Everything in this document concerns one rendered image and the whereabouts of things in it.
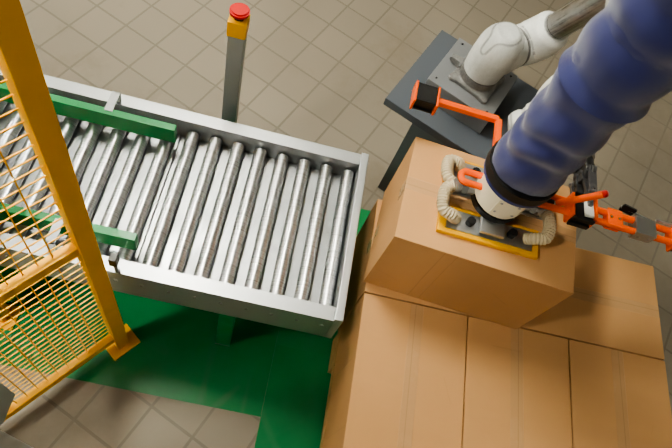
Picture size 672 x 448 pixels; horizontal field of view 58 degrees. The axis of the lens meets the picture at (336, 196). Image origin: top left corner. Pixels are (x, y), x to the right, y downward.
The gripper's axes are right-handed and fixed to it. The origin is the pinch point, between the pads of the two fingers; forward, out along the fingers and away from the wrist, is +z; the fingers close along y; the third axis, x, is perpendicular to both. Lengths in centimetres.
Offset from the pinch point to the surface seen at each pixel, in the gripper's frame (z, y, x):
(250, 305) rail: 35, 51, 95
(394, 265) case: 18, 32, 51
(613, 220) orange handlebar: 1.8, -1.4, -8.6
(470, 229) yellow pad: 10.0, 10.5, 33.4
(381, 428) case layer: 66, 54, 44
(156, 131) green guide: -21, 46, 144
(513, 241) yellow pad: 10.5, 10.6, 18.9
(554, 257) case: 11.3, 13.0, 3.7
